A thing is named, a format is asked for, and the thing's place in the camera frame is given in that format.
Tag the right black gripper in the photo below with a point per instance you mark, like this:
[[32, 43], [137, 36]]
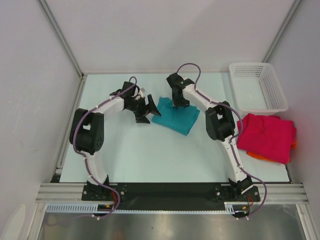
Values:
[[177, 103]]

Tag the white plastic perforated basket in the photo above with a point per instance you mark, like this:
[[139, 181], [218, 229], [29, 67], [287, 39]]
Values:
[[257, 89]]

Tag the aluminium frame rail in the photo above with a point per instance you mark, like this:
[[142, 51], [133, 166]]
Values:
[[277, 193]]

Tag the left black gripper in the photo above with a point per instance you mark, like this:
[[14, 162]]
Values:
[[140, 117]]

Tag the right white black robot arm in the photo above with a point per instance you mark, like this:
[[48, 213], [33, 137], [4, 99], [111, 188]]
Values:
[[219, 125]]

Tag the teal t shirt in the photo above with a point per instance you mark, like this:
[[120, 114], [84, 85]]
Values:
[[178, 119]]

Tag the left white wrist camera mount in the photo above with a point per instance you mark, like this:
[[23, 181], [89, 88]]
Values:
[[139, 93]]

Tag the white slotted cable duct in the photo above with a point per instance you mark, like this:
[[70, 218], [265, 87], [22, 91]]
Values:
[[220, 208]]

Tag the folded red t shirt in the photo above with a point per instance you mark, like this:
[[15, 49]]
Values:
[[268, 136]]

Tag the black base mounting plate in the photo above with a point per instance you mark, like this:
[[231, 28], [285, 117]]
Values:
[[192, 193]]

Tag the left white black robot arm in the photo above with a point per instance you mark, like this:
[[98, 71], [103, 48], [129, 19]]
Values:
[[87, 133]]

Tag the left aluminium corner post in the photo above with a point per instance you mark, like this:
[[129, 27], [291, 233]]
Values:
[[53, 23]]

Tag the folded orange t shirt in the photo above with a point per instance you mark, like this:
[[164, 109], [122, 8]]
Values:
[[260, 157]]

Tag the aluminium corner post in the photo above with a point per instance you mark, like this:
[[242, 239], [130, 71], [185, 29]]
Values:
[[288, 19], [53, 23]]

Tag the right aluminium corner post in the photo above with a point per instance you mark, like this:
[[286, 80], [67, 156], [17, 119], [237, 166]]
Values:
[[288, 19]]

